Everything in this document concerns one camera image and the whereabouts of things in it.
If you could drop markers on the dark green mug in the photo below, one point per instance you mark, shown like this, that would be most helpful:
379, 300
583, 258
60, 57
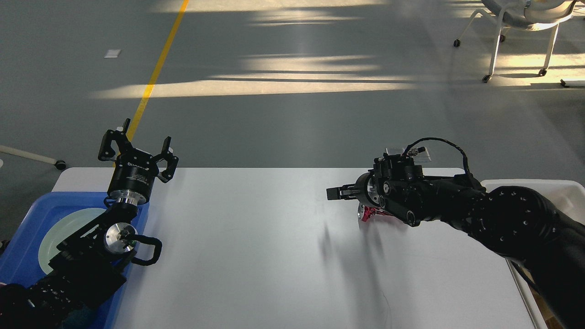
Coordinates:
81, 318

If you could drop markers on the red candy wrapper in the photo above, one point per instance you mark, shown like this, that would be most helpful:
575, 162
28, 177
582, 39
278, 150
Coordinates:
364, 213

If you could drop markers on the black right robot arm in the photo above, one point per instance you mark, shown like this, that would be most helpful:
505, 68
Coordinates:
515, 222

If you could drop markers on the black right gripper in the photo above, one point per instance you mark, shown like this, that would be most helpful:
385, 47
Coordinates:
363, 190

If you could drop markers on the metal floor socket plates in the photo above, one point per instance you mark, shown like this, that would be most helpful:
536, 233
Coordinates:
420, 154

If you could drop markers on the white plastic bin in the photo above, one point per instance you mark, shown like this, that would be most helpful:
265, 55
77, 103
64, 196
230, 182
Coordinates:
569, 197

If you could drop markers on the white chair on casters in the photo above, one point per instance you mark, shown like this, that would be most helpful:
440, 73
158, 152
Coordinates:
522, 15

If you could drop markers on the blue plastic tray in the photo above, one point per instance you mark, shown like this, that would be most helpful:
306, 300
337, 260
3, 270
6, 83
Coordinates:
19, 264

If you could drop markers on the pale green plate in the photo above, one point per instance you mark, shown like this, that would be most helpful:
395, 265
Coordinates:
60, 231

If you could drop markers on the white chair at left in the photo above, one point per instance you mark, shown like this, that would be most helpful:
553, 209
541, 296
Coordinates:
59, 164

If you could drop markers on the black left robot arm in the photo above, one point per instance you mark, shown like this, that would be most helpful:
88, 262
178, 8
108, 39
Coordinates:
88, 267

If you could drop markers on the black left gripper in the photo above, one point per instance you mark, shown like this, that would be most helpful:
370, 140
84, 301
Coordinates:
135, 172

